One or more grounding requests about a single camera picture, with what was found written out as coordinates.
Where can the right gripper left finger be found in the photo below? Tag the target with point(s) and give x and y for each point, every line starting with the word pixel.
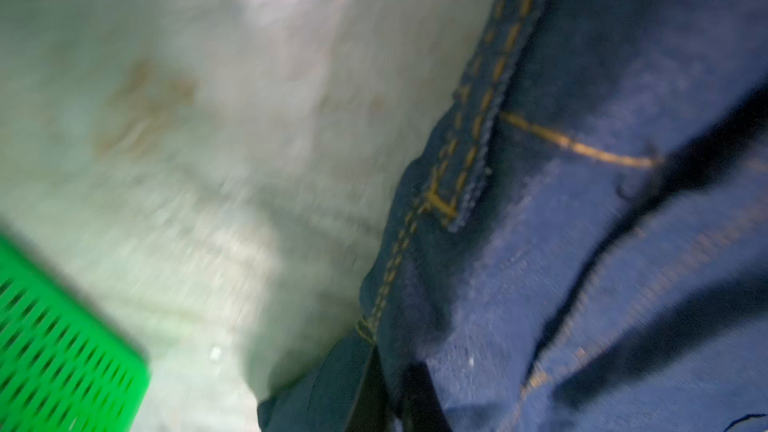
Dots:
pixel 370 411

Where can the dark blue denim trousers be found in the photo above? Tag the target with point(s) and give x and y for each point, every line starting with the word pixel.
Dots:
pixel 582 244

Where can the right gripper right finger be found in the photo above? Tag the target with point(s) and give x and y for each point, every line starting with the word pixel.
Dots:
pixel 420 407

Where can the green plastic basket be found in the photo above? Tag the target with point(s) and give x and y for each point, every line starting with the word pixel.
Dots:
pixel 62 369

